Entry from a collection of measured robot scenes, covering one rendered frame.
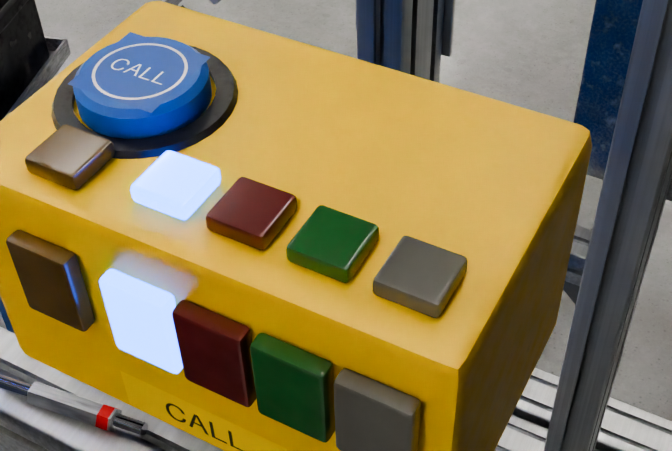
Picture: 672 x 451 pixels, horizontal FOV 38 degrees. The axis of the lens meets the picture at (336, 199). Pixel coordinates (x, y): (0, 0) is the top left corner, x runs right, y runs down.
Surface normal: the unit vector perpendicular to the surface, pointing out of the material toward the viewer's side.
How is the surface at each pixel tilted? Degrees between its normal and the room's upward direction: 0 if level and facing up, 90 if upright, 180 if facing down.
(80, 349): 90
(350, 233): 0
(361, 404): 90
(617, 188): 90
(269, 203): 0
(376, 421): 90
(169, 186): 0
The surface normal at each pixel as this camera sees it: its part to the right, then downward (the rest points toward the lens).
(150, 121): 0.29, 0.65
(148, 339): -0.48, 0.61
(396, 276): -0.02, -0.73
